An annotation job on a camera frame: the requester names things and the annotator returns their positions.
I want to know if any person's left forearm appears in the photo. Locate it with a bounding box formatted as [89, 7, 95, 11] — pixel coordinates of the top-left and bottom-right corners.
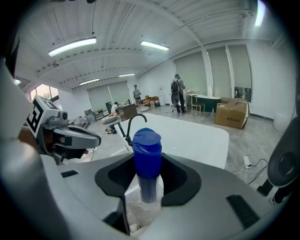
[18, 126, 39, 153]

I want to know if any large open cardboard box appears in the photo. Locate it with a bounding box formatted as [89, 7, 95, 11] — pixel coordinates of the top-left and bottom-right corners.
[214, 97, 250, 129]

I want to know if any oval backpack pod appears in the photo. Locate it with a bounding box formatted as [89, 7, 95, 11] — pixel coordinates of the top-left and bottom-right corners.
[267, 116, 300, 188]

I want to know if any black cable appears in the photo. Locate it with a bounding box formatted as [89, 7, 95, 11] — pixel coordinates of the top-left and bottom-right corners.
[247, 158, 269, 186]

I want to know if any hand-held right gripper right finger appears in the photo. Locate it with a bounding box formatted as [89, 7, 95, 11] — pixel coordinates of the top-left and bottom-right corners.
[130, 152, 286, 240]

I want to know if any wooden chair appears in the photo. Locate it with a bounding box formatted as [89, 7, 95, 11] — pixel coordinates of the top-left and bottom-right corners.
[191, 94, 206, 116]

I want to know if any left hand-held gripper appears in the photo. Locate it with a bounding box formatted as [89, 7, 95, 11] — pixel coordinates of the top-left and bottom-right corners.
[25, 95, 102, 166]

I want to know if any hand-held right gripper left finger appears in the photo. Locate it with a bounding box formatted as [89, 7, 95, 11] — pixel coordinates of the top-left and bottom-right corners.
[0, 138, 136, 240]

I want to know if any white bathtub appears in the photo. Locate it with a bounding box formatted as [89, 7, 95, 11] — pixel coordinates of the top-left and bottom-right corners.
[113, 113, 230, 169]

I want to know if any blue-lidded translucent bottle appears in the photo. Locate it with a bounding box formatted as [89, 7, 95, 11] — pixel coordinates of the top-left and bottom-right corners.
[132, 127, 163, 204]

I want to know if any small oval white tub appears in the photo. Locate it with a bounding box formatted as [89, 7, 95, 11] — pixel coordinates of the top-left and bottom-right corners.
[101, 112, 120, 124]

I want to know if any grey roller blind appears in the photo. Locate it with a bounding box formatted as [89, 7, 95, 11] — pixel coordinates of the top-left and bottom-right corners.
[108, 81, 131, 105]
[173, 51, 208, 97]
[207, 46, 233, 99]
[227, 44, 253, 89]
[86, 84, 111, 111]

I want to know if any black curved faucet spout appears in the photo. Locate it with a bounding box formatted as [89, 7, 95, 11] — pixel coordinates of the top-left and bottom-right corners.
[125, 113, 148, 147]

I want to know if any brown wooden cabinet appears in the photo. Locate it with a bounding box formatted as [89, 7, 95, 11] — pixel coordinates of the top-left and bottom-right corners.
[117, 103, 138, 122]

